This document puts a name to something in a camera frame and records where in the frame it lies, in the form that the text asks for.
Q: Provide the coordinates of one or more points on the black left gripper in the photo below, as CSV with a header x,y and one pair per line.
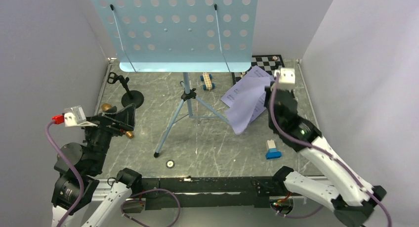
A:
x,y
125,116

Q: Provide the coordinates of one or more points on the black microphone stand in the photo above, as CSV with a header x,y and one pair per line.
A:
x,y
130,96

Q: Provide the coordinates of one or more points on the gold microphone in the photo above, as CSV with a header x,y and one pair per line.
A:
x,y
105,107

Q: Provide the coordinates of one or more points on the light blue music stand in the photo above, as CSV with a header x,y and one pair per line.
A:
x,y
180,36

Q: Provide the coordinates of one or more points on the sheet music page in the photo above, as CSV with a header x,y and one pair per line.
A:
x,y
250,86

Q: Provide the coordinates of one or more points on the sheet music pages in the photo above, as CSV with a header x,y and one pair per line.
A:
x,y
240,120

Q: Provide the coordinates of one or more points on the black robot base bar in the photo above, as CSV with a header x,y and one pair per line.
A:
x,y
191,192

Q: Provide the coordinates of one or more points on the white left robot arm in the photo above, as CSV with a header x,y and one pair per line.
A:
x,y
79,164

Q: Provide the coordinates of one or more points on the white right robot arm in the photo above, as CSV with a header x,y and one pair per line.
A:
x,y
351,198

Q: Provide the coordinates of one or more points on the small round table insert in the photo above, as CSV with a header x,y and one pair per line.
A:
x,y
170,164

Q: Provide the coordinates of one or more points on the blue white toy brick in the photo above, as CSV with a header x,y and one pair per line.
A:
x,y
272,151

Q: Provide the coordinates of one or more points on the black white chessboard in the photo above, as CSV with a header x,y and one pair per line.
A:
x,y
266,63

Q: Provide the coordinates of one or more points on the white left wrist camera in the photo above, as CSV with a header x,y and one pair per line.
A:
x,y
73,117

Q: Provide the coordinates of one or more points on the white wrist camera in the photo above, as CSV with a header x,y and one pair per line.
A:
x,y
73,117
285,76

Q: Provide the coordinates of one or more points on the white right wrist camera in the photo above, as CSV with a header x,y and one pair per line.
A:
x,y
285,76

